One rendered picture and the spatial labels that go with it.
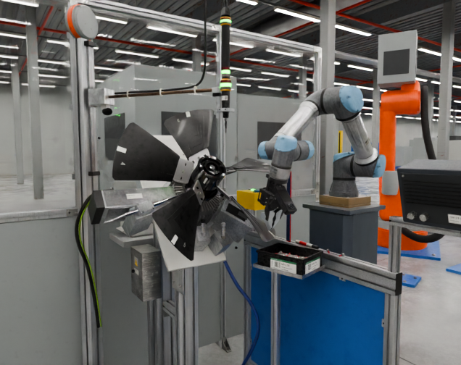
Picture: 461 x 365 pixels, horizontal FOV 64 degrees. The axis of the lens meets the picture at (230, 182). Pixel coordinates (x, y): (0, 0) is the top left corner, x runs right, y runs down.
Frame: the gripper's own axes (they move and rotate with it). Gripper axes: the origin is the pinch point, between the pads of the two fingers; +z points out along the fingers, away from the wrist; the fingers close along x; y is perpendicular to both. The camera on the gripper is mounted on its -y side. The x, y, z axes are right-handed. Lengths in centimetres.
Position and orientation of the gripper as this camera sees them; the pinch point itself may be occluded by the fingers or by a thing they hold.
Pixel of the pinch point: (271, 228)
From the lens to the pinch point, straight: 144.1
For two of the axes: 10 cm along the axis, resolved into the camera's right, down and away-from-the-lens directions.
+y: -5.3, -3.6, 7.7
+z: -1.7, 9.3, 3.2
